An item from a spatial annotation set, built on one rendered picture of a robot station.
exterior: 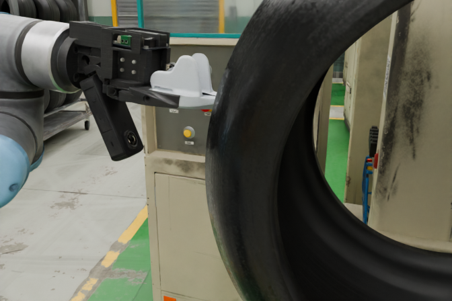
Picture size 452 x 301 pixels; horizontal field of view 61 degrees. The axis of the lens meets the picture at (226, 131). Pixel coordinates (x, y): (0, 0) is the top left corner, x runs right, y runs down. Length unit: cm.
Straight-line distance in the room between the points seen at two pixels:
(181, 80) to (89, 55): 13
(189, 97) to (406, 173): 43
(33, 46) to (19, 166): 15
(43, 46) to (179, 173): 79
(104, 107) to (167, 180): 77
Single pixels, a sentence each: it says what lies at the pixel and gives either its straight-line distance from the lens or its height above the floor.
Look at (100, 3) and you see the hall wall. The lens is 1042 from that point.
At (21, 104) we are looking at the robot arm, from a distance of 59.
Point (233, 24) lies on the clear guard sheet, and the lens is 109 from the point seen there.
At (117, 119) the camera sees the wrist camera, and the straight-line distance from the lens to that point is 51.
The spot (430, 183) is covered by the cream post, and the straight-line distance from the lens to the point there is 74.
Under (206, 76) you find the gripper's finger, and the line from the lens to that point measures 47.
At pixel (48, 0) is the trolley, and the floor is 150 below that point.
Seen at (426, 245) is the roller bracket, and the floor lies 95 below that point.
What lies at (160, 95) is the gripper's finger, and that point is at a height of 124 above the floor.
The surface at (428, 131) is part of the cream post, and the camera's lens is 71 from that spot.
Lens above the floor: 132
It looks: 16 degrees down
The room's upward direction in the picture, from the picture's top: straight up
